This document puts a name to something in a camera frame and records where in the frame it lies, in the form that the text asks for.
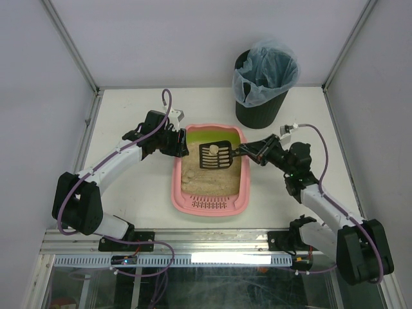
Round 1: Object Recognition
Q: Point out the black litter scoop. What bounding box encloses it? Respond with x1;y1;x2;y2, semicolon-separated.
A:
199;140;240;170

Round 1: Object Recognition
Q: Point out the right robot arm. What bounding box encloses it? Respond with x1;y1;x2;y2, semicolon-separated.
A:
235;135;395;285

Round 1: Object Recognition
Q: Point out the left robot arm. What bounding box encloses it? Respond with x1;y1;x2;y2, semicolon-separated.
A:
51;109;189;239

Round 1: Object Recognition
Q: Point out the litter clump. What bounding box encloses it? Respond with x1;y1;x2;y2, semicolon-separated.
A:
209;145;219;156
185;170;195;178

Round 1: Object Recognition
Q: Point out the beige cat litter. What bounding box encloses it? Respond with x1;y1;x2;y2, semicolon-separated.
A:
181;142;241;196

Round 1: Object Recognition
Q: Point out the black trash bin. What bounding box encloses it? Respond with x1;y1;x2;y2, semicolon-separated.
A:
234;50;288;129

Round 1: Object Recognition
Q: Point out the blue plastic bin liner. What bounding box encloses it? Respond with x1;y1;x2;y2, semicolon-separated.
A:
232;39;301;108

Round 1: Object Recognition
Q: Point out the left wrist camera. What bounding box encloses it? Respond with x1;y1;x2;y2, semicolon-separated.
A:
166;108;185;131

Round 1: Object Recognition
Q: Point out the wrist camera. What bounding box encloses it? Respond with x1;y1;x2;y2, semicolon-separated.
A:
166;108;185;131
279;123;299;140

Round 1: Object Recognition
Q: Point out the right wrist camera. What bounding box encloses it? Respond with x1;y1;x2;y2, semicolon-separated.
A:
279;123;299;140

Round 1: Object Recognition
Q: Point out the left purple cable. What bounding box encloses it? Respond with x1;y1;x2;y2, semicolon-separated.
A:
57;89;173;238

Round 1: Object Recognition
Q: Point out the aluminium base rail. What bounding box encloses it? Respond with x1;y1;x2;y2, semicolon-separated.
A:
40;229;291;254

